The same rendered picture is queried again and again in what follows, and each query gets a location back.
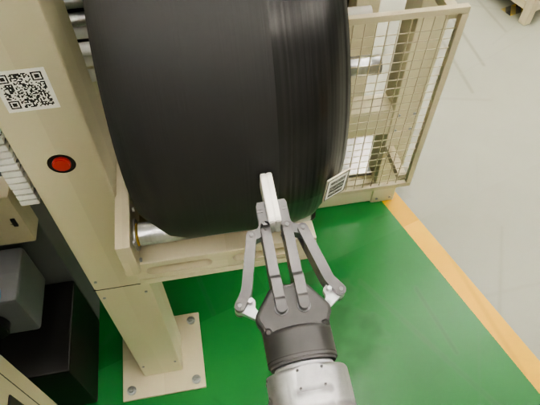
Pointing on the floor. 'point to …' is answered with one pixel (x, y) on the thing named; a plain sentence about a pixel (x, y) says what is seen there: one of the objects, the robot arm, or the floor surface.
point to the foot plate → (144, 390)
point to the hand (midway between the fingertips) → (269, 202)
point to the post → (80, 174)
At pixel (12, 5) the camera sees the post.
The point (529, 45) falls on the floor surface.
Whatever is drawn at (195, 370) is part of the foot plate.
